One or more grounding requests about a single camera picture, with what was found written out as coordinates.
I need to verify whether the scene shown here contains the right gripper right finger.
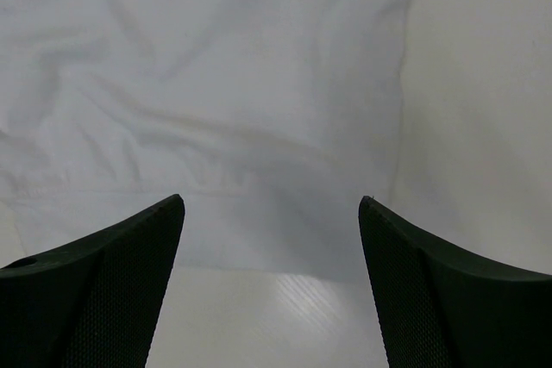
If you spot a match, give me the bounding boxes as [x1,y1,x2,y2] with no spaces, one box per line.
[359,196,551,367]

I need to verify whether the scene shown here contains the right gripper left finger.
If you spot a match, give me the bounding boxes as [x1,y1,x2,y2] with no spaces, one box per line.
[1,195,185,368]

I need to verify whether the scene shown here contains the white skirt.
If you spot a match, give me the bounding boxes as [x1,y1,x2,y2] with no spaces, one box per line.
[1,0,409,281]

